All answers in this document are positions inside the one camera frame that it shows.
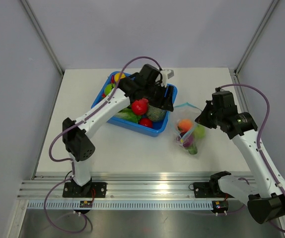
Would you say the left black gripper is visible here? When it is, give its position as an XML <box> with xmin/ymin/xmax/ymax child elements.
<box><xmin>143</xmin><ymin>82</ymin><xmax>173</xmax><ymax>112</ymax></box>

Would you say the orange peach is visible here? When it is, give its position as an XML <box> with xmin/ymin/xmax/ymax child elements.
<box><xmin>177</xmin><ymin>119</ymin><xmax>194</xmax><ymax>132</ymax></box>

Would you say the green apple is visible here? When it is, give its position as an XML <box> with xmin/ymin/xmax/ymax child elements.
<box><xmin>193</xmin><ymin>124</ymin><xmax>206</xmax><ymax>139</ymax></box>

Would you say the clear zip top bag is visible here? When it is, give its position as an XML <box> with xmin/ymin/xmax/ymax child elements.
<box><xmin>170</xmin><ymin>102</ymin><xmax>205</xmax><ymax>156</ymax></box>

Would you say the purple onion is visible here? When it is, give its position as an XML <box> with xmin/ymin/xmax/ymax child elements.
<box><xmin>180</xmin><ymin>132</ymin><xmax>195</xmax><ymax>149</ymax></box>

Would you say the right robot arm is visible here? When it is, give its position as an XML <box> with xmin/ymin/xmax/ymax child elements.
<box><xmin>195</xmin><ymin>91</ymin><xmax>285</xmax><ymax>224</ymax></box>

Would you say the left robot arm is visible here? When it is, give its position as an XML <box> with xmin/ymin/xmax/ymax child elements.
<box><xmin>63</xmin><ymin>64</ymin><xmax>174</xmax><ymax>197</ymax></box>

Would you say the netted cantaloupe melon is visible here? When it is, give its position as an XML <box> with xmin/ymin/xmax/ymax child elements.
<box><xmin>146</xmin><ymin>105</ymin><xmax>167</xmax><ymax>122</ymax></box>

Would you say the small red tomato front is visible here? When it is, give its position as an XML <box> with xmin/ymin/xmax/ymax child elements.
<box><xmin>139</xmin><ymin>118</ymin><xmax>153</xmax><ymax>128</ymax></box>

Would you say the red tomato centre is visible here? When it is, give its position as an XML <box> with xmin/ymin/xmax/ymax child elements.
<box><xmin>131</xmin><ymin>98</ymin><xmax>148</xmax><ymax>116</ymax></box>

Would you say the green lettuce leaf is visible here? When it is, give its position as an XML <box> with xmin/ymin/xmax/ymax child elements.
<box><xmin>114</xmin><ymin>108</ymin><xmax>142</xmax><ymax>124</ymax></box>

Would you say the yellow lemon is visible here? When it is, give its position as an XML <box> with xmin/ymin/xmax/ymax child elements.
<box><xmin>114</xmin><ymin>72</ymin><xmax>126</xmax><ymax>83</ymax></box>

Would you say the striped green watermelon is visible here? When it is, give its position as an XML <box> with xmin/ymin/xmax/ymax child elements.
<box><xmin>104</xmin><ymin>83</ymin><xmax>115</xmax><ymax>96</ymax></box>

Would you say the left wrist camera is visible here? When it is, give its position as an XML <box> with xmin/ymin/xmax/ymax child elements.
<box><xmin>160</xmin><ymin>69</ymin><xmax>174</xmax><ymax>87</ymax></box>

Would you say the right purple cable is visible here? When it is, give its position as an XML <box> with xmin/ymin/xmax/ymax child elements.
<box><xmin>215</xmin><ymin>84</ymin><xmax>285</xmax><ymax>234</ymax></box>

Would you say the purple cable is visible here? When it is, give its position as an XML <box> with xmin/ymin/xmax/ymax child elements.
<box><xmin>43</xmin><ymin>56</ymin><xmax>163</xmax><ymax>234</ymax></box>
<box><xmin>215</xmin><ymin>84</ymin><xmax>285</xmax><ymax>234</ymax></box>

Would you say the right aluminium frame post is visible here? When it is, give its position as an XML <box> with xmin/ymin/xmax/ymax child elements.
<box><xmin>234</xmin><ymin>0</ymin><xmax>281</xmax><ymax>76</ymax></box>

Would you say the aluminium frame post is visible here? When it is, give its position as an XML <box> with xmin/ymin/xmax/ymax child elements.
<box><xmin>19</xmin><ymin>0</ymin><xmax>65</xmax><ymax>78</ymax></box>
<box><xmin>234</xmin><ymin>0</ymin><xmax>281</xmax><ymax>76</ymax></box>

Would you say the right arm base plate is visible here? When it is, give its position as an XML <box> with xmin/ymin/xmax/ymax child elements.
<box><xmin>188</xmin><ymin>182</ymin><xmax>233</xmax><ymax>199</ymax></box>

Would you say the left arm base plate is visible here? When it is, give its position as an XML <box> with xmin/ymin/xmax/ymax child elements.
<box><xmin>62</xmin><ymin>181</ymin><xmax>107</xmax><ymax>198</ymax></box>

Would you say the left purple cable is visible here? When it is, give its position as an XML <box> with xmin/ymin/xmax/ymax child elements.
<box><xmin>43</xmin><ymin>56</ymin><xmax>163</xmax><ymax>234</ymax></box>

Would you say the aluminium mounting rail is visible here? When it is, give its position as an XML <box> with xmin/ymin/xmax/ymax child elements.
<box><xmin>17</xmin><ymin>172</ymin><xmax>211</xmax><ymax>200</ymax></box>

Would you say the left aluminium frame post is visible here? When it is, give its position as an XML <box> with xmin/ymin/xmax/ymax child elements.
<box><xmin>19</xmin><ymin>0</ymin><xmax>65</xmax><ymax>78</ymax></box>

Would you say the white slotted cable duct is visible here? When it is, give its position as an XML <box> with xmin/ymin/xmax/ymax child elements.
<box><xmin>27</xmin><ymin>200</ymin><xmax>213</xmax><ymax>211</ymax></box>

